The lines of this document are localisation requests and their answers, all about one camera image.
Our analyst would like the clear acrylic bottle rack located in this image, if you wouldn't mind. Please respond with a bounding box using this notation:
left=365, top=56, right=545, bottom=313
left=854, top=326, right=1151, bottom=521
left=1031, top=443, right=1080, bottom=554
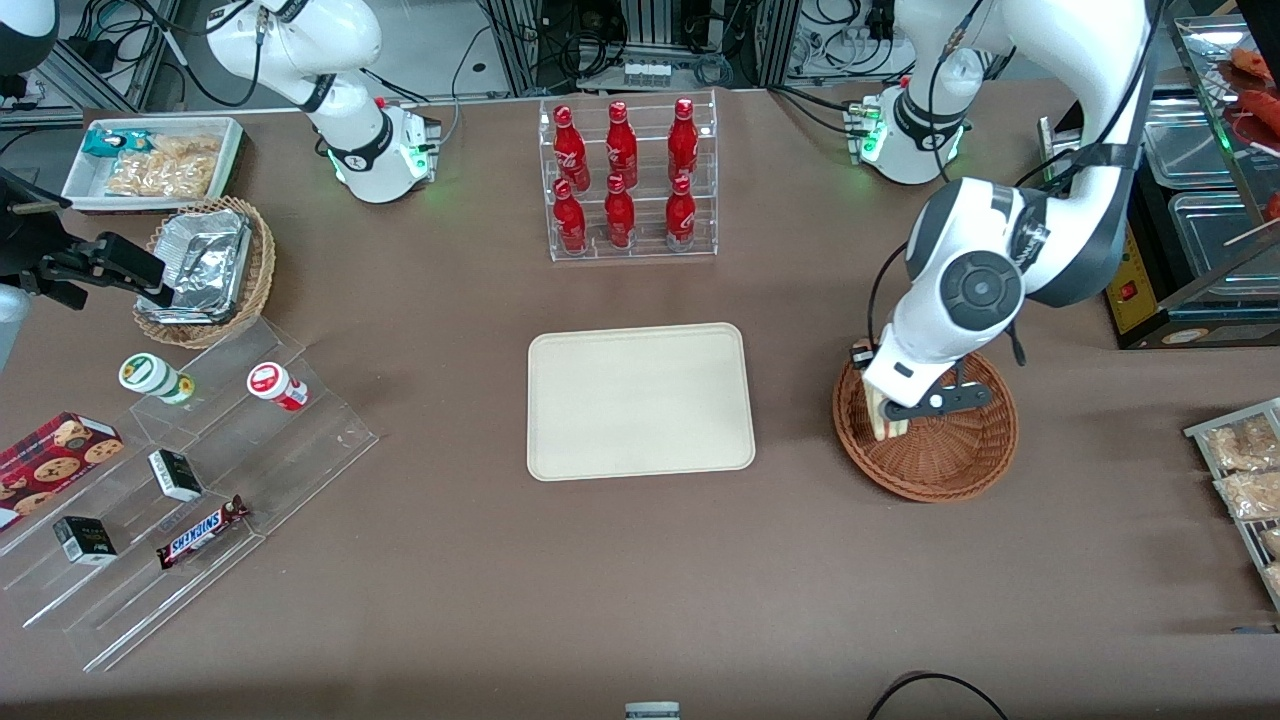
left=538, top=89, right=719, bottom=264

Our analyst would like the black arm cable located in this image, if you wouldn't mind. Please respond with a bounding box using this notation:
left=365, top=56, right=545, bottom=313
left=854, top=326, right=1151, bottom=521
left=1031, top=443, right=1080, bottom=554
left=1012, top=0, right=1169, bottom=191

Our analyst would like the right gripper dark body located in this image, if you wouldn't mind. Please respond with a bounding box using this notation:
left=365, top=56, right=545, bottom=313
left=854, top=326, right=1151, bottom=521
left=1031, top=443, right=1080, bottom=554
left=0, top=165, right=87, bottom=373

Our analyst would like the red cola bottle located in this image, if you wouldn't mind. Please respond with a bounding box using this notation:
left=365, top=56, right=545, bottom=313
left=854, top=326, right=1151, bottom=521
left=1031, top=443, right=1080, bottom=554
left=604, top=174, right=638, bottom=250
left=553, top=178, right=589, bottom=256
left=665, top=175, right=698, bottom=250
left=668, top=97, right=700, bottom=185
left=553, top=104, right=592, bottom=193
left=606, top=100, right=640, bottom=190

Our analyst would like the red lid white jar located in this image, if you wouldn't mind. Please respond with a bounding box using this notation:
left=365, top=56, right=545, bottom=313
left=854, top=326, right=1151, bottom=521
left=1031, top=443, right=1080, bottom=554
left=246, top=361, right=310, bottom=413

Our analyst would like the brown Snickers bar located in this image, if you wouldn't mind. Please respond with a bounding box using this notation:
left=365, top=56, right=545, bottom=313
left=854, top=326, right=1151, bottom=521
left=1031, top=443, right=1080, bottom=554
left=156, top=494, right=250, bottom=571

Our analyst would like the black warming cabinet yellow panel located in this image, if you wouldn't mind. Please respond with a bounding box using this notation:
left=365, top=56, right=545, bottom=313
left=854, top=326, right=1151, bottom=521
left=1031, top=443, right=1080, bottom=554
left=1040, top=10, right=1280, bottom=351

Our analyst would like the green lid white jar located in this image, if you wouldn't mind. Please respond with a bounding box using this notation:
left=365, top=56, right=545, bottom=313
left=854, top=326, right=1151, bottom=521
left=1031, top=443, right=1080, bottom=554
left=118, top=352, right=197, bottom=406

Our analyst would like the small black carton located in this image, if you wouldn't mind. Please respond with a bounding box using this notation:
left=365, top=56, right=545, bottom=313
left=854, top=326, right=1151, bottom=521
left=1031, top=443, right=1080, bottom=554
left=51, top=516, right=119, bottom=567
left=147, top=449, right=205, bottom=503

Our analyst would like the white rectangular snack bin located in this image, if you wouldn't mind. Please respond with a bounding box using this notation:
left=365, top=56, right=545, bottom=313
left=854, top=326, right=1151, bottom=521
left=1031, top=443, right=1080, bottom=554
left=61, top=116, right=247, bottom=214

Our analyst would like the grey snack display tray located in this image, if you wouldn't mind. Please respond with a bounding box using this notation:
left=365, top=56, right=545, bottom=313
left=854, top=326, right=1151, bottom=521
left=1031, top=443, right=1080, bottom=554
left=1184, top=398, right=1280, bottom=613

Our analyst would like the triangle sandwich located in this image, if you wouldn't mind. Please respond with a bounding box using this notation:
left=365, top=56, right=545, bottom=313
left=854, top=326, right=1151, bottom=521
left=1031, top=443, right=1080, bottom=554
left=870, top=393, right=909, bottom=442

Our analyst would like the light tan wicker basket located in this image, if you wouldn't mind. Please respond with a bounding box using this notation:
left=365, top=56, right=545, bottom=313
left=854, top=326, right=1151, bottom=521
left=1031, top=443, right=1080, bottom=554
left=132, top=196, right=277, bottom=350

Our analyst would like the black loop cable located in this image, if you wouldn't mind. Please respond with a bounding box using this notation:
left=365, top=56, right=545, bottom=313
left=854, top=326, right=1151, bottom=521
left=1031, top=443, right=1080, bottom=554
left=864, top=671, right=1012, bottom=720

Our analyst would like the red cookie box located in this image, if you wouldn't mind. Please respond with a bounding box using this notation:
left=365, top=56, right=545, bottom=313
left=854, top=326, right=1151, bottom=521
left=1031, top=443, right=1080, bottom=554
left=0, top=411, right=126, bottom=532

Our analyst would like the green snack packet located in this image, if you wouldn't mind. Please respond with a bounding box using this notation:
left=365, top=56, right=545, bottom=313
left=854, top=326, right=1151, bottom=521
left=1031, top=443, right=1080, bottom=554
left=81, top=129, right=153, bottom=160

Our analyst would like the aluminium foil container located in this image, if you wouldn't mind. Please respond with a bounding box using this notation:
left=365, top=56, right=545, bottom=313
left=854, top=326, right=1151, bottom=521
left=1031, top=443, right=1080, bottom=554
left=138, top=208, right=253, bottom=325

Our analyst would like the cream rectangular plastic tray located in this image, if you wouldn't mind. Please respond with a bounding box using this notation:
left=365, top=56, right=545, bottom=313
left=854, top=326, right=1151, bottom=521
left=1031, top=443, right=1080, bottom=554
left=527, top=322, right=757, bottom=483

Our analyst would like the clear bag of chips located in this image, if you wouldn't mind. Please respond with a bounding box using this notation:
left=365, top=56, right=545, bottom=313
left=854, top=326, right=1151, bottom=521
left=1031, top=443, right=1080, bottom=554
left=104, top=134, right=223, bottom=199

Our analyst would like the brown round wicker basket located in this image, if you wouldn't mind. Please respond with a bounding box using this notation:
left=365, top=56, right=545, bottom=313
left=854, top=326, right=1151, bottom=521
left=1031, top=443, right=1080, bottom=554
left=833, top=348, right=1020, bottom=503

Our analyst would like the steel cabinet pan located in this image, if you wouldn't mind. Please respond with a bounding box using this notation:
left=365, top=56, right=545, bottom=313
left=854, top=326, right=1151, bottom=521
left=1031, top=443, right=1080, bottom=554
left=1167, top=190, right=1280, bottom=278
left=1144, top=93, right=1243, bottom=192

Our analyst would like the clear acrylic stepped display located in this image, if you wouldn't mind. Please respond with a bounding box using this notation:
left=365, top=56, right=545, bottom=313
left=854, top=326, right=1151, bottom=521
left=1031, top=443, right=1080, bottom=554
left=0, top=317, right=380, bottom=674

